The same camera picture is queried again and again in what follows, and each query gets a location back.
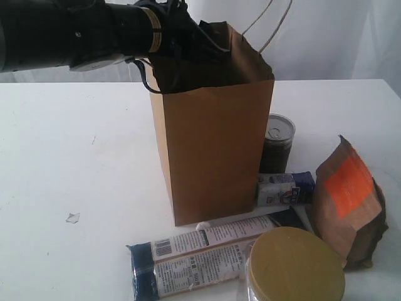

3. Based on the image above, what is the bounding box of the torn clear tape scrap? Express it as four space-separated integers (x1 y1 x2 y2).
66 213 80 224

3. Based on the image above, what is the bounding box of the plastic jar gold lid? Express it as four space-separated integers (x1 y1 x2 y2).
243 226 345 300

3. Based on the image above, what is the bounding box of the blue noodle packet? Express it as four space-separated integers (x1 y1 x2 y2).
128 215 276 300

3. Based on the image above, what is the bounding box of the small blue white packet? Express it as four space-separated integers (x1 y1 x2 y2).
256 171 315 207

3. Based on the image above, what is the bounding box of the brown pouch orange label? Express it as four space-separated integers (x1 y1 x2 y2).
306 136 388 270

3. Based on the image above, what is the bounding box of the dark flat packet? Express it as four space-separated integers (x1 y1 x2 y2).
268 207 306 230

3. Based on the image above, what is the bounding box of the white marshmallow near bag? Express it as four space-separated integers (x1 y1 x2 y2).
195 221 211 231

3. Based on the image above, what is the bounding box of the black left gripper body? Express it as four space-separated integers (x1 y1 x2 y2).
157 1 230 63

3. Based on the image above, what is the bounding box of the brown paper bag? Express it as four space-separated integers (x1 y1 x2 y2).
140 22 274 226

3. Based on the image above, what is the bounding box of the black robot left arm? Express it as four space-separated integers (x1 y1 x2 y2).
1 1 229 72

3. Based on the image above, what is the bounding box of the dark can silver lid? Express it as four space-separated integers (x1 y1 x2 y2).
259 114 296 174

